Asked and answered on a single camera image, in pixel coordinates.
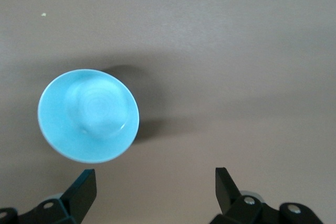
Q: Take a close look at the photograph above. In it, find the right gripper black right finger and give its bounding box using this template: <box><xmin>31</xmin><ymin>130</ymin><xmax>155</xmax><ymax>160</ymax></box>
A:
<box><xmin>211</xmin><ymin>167</ymin><xmax>324</xmax><ymax>224</ymax></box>

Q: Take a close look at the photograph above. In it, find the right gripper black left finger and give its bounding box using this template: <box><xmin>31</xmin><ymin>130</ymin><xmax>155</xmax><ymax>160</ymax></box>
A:
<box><xmin>0</xmin><ymin>168</ymin><xmax>98</xmax><ymax>224</ymax></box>

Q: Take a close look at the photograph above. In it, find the blue bowl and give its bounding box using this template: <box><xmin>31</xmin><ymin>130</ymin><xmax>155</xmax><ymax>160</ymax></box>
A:
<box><xmin>37</xmin><ymin>68</ymin><xmax>140</xmax><ymax>164</ymax></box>

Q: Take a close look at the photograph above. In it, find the brown table cover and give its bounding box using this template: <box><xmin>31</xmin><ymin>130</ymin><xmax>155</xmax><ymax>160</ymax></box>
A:
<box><xmin>0</xmin><ymin>0</ymin><xmax>336</xmax><ymax>224</ymax></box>

